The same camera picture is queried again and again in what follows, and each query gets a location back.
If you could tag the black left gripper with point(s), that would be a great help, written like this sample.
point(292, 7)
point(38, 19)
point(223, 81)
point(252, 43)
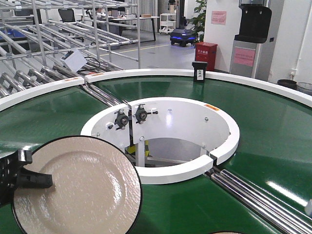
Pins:
point(12, 175)

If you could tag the beige plate black rim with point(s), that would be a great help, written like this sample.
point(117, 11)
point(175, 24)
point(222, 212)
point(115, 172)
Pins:
point(95, 190)

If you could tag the blue mobile robot base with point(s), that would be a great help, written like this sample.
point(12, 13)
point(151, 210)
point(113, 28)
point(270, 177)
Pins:
point(183, 36)

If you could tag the white outer conveyor rim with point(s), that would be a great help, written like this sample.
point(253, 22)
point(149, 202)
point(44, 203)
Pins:
point(13, 99)

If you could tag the green bearing block left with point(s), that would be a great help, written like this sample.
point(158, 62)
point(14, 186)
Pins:
point(121, 120)

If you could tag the green bearing block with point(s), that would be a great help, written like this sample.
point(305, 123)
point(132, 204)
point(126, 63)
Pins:
point(141, 114)
point(121, 120)

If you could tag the white control box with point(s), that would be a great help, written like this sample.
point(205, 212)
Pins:
point(74, 60)

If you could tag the green bearing block right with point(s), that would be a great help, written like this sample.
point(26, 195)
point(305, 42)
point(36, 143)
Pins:
point(141, 114)

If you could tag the metal roller conveyor rack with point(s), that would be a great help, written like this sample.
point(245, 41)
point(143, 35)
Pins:
point(33, 39)

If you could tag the black office chair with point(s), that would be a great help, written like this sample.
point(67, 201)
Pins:
point(67, 15)

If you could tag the black box with label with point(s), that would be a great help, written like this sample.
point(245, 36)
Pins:
point(199, 71)

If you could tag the office desk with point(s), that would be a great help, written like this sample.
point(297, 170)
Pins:
point(119, 23)

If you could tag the white utility cart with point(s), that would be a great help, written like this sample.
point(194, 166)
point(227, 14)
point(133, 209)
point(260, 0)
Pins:
point(167, 23)

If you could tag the red fire equipment box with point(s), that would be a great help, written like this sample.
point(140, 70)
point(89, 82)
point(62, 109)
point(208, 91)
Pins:
point(206, 52)

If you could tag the green potted plant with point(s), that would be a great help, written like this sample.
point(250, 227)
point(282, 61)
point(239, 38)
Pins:
point(198, 20)

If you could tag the grey dispenser stand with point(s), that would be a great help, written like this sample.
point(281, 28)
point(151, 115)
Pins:
point(244, 60)

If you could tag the steel conveyor rollers right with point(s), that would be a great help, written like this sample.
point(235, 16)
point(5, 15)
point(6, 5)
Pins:
point(278, 216)

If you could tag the black waste bin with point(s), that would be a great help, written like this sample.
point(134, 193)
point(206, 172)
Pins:
point(288, 83)

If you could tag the pink wall notice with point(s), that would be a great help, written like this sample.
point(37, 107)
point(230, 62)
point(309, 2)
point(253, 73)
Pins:
point(218, 17)

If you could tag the black wall dispenser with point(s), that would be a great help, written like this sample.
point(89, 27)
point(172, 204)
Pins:
point(255, 23)

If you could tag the wire mesh waste bin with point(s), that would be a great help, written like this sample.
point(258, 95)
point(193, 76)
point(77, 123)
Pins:
point(305, 88)

